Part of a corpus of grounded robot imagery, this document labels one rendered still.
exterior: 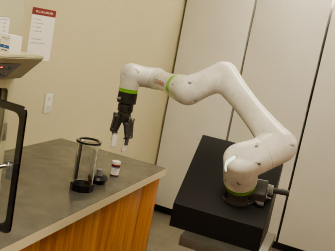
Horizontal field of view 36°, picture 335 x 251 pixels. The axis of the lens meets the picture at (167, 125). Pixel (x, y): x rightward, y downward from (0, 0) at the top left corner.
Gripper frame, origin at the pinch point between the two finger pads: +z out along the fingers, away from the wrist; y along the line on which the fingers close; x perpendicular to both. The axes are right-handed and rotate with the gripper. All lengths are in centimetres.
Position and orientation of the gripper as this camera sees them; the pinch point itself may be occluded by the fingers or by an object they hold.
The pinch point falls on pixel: (118, 144)
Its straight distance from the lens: 252.2
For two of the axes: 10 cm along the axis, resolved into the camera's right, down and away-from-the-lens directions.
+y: 6.9, 2.5, -6.8
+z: -1.8, 9.7, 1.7
